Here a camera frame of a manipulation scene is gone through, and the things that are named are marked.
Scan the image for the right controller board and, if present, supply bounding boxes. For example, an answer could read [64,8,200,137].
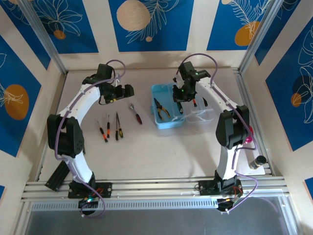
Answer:
[217,189,244,212]

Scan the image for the black cylindrical object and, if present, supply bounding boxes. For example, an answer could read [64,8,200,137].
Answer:
[249,154,267,170]

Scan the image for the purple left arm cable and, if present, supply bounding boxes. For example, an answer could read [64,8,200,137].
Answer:
[55,59,127,218]

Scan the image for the blue floral wall panel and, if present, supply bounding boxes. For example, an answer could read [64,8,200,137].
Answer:
[0,34,43,158]
[265,23,313,152]
[31,0,99,54]
[206,0,277,51]
[254,0,313,66]
[108,0,196,52]
[0,0,51,71]

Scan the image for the white flat board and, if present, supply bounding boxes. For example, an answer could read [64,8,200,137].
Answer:
[236,144,267,176]

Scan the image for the black aluminium extrusion bar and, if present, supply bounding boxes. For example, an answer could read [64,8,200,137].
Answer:
[45,161,67,192]

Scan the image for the controller board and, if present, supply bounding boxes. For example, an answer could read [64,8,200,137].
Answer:
[217,189,244,212]
[78,195,100,210]

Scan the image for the yellow black long-nose pliers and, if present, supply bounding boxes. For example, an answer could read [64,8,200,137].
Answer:
[153,97,171,120]

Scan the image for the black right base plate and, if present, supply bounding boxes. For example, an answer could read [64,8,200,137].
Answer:
[198,180,244,196]

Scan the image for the grey slotted cable duct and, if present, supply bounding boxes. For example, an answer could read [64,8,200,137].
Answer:
[29,198,221,212]

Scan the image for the needle file yellow black handle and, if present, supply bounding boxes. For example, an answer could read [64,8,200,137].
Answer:
[116,115,124,139]
[114,111,120,141]

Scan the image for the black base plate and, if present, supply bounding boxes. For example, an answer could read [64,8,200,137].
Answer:
[67,182,113,199]
[198,180,244,196]

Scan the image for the aluminium front rail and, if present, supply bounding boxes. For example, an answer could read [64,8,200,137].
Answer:
[21,176,291,204]

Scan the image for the blue plastic toolbox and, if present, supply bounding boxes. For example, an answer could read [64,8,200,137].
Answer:
[150,83,217,130]

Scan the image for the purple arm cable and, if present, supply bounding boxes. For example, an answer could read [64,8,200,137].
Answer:
[55,59,127,218]
[175,52,260,213]

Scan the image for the aluminium frame post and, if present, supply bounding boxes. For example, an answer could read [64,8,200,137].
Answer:
[238,0,282,74]
[18,0,68,75]

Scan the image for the pink plastic object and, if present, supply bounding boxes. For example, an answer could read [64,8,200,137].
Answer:
[244,125,254,145]

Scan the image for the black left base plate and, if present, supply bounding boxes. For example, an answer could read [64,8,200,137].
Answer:
[67,182,113,199]

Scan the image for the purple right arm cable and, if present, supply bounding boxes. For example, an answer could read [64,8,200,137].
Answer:
[175,52,260,213]

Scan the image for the aluminium side rail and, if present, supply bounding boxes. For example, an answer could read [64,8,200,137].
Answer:
[233,67,276,177]

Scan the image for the left controller board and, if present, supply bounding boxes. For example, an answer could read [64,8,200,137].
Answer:
[78,195,100,210]

